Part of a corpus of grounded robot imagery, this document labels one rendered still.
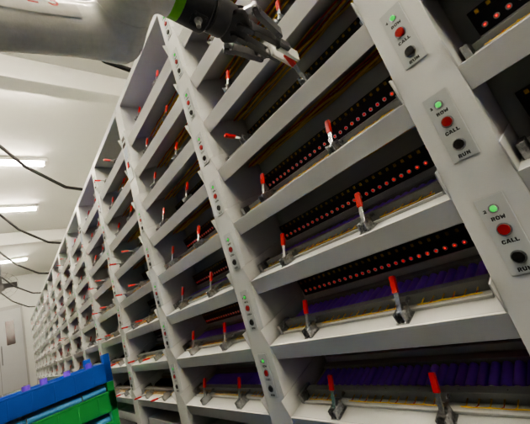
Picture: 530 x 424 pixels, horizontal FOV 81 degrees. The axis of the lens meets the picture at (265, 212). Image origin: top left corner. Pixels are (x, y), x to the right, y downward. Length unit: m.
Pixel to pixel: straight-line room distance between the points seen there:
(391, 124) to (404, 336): 0.41
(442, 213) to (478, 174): 0.08
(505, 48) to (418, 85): 0.12
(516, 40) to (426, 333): 0.49
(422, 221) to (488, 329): 0.20
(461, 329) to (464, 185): 0.24
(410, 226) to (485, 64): 0.28
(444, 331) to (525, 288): 0.15
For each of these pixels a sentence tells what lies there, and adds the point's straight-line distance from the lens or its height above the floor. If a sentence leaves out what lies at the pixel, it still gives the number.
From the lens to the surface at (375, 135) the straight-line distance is 0.68.
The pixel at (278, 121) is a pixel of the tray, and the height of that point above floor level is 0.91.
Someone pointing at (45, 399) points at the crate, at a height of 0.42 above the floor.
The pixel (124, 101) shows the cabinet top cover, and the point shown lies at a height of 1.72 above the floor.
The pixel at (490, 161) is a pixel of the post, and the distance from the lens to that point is 0.60.
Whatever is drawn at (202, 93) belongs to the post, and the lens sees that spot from 1.25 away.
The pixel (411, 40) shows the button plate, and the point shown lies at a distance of 0.68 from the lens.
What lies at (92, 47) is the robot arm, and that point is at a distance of 0.72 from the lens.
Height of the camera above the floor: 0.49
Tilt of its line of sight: 15 degrees up
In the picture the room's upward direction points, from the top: 18 degrees counter-clockwise
